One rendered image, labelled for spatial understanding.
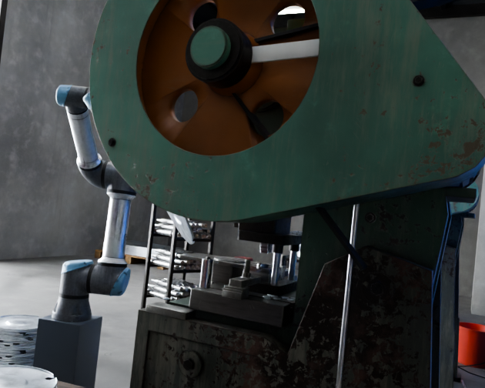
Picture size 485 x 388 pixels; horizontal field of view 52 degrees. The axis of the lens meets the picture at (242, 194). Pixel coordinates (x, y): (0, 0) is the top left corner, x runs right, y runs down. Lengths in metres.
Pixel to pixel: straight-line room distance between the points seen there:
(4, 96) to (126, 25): 5.33
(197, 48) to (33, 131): 5.86
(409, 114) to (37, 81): 6.28
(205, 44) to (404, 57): 0.45
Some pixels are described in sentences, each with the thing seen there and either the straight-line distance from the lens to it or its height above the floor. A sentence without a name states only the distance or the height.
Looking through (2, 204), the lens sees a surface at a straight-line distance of 6.74.
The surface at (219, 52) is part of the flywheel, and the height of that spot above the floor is 1.31.
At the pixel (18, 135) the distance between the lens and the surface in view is 6.84.
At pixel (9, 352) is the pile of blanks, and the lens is 2.71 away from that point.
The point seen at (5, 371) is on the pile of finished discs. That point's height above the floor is 0.39.
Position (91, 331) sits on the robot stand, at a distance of 2.14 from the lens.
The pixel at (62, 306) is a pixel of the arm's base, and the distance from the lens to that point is 2.09.
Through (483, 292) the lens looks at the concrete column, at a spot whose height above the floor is 0.27.
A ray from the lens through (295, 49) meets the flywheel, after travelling 1.21.
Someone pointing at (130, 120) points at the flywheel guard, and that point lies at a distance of 1.36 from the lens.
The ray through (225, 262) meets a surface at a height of 0.78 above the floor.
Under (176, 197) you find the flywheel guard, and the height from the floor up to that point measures 0.97.
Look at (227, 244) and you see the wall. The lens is 9.04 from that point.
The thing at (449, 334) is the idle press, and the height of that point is 0.38.
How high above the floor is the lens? 0.96
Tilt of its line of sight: 2 degrees up
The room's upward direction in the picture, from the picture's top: 6 degrees clockwise
